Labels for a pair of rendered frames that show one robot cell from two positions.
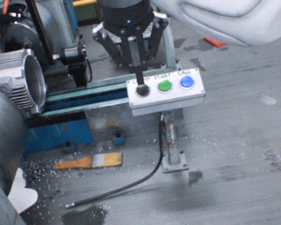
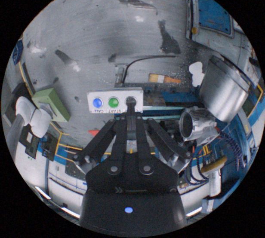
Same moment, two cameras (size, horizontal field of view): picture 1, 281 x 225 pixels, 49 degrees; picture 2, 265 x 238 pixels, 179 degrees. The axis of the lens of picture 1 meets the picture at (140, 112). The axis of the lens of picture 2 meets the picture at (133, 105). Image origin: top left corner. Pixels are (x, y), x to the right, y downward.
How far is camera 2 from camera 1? 0.43 m
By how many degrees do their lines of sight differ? 7
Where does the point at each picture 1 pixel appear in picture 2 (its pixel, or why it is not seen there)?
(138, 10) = (93, 223)
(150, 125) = not seen: hidden behind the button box
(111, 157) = (154, 78)
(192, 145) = (110, 78)
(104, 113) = (155, 102)
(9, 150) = (215, 76)
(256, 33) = not seen: outside the picture
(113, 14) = (171, 221)
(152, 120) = not seen: hidden behind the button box
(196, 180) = (111, 56)
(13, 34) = (186, 147)
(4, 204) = (217, 44)
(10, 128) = (213, 90)
